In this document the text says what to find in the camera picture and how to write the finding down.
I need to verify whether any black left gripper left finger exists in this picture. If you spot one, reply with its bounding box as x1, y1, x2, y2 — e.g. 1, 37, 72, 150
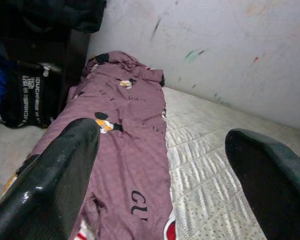
0, 117, 101, 240

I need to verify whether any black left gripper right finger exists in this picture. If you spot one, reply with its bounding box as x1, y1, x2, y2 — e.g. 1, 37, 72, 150
224, 128, 300, 240

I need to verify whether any purple cartoon print blanket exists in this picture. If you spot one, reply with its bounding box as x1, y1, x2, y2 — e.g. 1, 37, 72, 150
27, 50, 177, 240

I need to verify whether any white quilted mattress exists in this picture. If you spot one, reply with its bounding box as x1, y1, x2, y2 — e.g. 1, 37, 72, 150
159, 86, 300, 240

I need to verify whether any black bag white print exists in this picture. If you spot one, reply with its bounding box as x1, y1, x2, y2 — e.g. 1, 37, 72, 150
0, 61, 66, 130

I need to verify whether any black hanging garment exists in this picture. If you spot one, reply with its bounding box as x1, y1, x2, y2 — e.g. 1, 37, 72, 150
0, 0, 108, 35

